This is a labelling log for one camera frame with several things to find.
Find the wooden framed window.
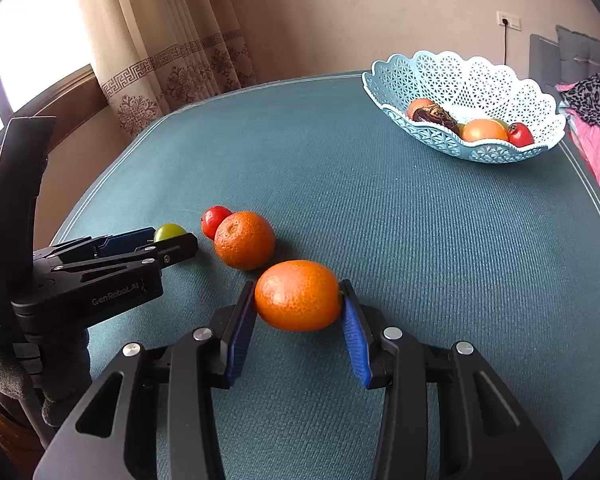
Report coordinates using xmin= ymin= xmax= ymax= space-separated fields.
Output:
xmin=0 ymin=0 xmax=113 ymax=161

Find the large red tomato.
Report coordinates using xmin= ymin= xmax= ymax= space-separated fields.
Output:
xmin=506 ymin=122 xmax=535 ymax=148

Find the person's left forearm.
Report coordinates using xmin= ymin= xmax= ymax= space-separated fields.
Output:
xmin=0 ymin=382 xmax=48 ymax=456

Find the smooth oval orange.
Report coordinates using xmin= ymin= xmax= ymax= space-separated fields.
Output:
xmin=461 ymin=118 xmax=509 ymax=143

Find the medium green tomato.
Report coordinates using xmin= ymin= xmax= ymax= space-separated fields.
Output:
xmin=153 ymin=223 xmax=187 ymax=242

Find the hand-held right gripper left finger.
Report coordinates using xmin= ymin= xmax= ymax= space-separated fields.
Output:
xmin=32 ymin=280 xmax=258 ymax=480

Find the large rough mandarin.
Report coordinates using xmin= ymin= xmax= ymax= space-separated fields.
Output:
xmin=254 ymin=259 xmax=343 ymax=333

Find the beige patterned curtain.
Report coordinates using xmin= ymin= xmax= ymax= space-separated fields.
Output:
xmin=67 ymin=0 xmax=258 ymax=138

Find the round orange with stem dot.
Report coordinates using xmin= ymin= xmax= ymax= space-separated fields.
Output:
xmin=406 ymin=98 xmax=438 ymax=121

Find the pink blanket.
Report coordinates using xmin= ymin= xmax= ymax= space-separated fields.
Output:
xmin=555 ymin=82 xmax=600 ymax=211

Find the leopard print cloth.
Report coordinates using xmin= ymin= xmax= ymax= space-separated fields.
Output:
xmin=562 ymin=74 xmax=600 ymax=147

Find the small rough mandarin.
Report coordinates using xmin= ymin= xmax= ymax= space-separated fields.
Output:
xmin=214 ymin=211 xmax=276 ymax=271

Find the wrinkled dark passion fruit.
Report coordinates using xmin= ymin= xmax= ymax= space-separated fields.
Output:
xmin=411 ymin=103 xmax=461 ymax=133

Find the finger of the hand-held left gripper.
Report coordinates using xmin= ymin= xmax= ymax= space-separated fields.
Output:
xmin=50 ymin=227 xmax=156 ymax=261
xmin=55 ymin=233 xmax=199 ymax=283

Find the person's left hand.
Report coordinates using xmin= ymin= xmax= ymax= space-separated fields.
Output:
xmin=0 ymin=327 xmax=92 ymax=428

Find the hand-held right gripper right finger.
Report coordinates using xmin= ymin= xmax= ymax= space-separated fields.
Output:
xmin=339 ymin=279 xmax=563 ymax=480

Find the small red cherry tomato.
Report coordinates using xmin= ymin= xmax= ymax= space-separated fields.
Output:
xmin=201 ymin=205 xmax=233 ymax=240

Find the light blue lattice fruit basket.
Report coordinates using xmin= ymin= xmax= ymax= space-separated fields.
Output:
xmin=362 ymin=50 xmax=568 ymax=164

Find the grey padded headboard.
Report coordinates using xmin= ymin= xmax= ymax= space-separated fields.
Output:
xmin=528 ymin=25 xmax=600 ymax=92

